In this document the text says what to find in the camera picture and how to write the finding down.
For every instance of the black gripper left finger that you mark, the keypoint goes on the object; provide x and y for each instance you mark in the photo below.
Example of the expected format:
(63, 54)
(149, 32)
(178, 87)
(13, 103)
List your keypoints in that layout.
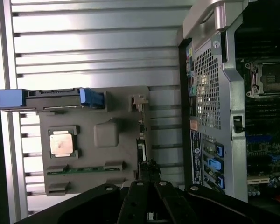
(133, 198)

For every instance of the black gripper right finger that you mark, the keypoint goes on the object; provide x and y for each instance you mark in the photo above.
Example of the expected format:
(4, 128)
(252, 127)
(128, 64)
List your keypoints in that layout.
(170, 198)

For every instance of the green RAM stick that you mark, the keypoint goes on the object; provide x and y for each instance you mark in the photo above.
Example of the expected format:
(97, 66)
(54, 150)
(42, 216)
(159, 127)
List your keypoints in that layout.
(84, 169)

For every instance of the silver CPU chip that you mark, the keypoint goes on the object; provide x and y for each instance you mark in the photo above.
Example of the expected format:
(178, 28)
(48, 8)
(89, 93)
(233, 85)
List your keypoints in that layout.
(60, 144)

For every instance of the grey plastic parts rack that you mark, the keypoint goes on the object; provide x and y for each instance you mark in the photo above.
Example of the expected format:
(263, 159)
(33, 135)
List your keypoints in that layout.
(88, 112)

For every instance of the black case lock slider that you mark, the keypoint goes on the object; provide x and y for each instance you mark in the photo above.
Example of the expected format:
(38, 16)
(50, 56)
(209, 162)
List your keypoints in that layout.
(237, 123)

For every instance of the green motherboard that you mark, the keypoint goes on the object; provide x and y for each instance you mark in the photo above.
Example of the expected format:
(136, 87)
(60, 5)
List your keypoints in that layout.
(259, 144)

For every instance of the open grey PC case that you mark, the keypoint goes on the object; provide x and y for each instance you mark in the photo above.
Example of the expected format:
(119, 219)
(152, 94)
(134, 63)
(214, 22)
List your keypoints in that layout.
(207, 81)

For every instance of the hard disk with blue caddy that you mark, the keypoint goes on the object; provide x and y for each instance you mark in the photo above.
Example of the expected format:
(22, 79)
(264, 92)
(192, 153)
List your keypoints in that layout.
(51, 100)

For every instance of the CPU socket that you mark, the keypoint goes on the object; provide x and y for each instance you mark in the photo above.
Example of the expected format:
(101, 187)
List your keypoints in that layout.
(270, 77)

